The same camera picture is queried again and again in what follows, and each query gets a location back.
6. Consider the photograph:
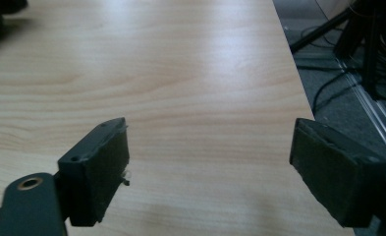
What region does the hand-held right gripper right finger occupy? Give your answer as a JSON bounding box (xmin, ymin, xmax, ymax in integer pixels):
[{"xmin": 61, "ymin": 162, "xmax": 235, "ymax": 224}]
[{"xmin": 289, "ymin": 117, "xmax": 386, "ymax": 229}]

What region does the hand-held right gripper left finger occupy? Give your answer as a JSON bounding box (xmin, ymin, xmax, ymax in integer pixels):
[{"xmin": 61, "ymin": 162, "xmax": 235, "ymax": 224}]
[{"xmin": 57, "ymin": 117, "xmax": 131, "ymax": 228}]

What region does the black tripod stand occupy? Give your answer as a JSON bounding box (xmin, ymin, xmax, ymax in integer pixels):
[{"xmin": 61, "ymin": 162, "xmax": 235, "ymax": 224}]
[{"xmin": 289, "ymin": 0, "xmax": 386, "ymax": 101}]

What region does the dark object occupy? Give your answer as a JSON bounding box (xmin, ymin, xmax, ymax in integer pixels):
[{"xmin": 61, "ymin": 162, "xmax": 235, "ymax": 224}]
[{"xmin": 0, "ymin": 0, "xmax": 28, "ymax": 16}]

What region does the metal floor rail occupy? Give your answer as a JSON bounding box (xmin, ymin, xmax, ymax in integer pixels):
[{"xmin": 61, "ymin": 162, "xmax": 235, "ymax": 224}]
[{"xmin": 336, "ymin": 55, "xmax": 386, "ymax": 158}]

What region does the black cable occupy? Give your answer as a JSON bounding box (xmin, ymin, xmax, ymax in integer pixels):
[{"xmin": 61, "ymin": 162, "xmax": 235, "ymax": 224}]
[{"xmin": 311, "ymin": 70, "xmax": 358, "ymax": 116}]

